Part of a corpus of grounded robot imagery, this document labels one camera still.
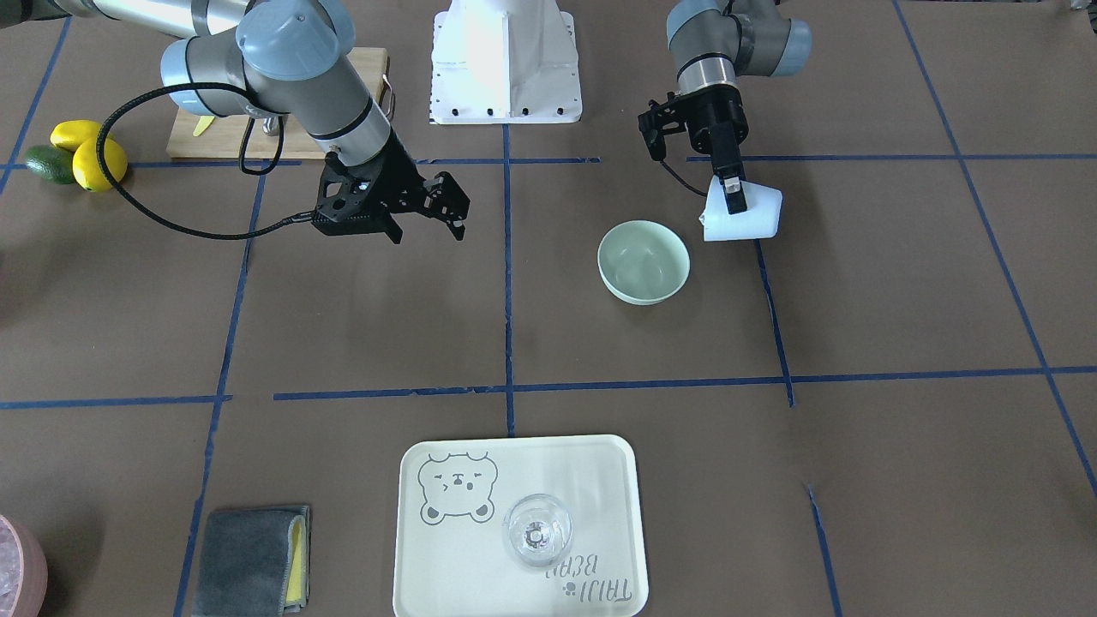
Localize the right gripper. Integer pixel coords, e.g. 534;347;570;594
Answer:
310;137;471;245

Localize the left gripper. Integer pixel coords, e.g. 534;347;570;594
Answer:
638;83;749;214

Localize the light blue cup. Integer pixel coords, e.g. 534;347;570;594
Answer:
698;176;783;242

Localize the green bowl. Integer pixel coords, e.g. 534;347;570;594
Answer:
596;221;691;306

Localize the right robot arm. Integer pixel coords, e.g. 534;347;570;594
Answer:
3;1;470;243

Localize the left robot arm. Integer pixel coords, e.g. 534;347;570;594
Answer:
638;1;812;214

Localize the pink bowl with ice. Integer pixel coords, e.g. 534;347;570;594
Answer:
1;515;50;616

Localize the wooden cutting board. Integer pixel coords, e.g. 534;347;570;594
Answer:
167;47;389;161

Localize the yellow plastic knife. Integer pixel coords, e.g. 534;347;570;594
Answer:
192;116;216;138

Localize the wine glass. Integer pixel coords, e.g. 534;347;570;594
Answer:
504;494;573;569

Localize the cream bear tray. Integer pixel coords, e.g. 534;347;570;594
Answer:
393;434;651;616

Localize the whole yellow lemon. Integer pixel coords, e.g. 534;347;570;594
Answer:
72;136;129;193

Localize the green lime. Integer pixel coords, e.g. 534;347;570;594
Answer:
24;145;77;186

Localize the grey folded cloth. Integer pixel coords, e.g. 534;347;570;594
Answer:
191;504;312;616

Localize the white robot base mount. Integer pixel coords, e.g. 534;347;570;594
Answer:
429;1;584;125

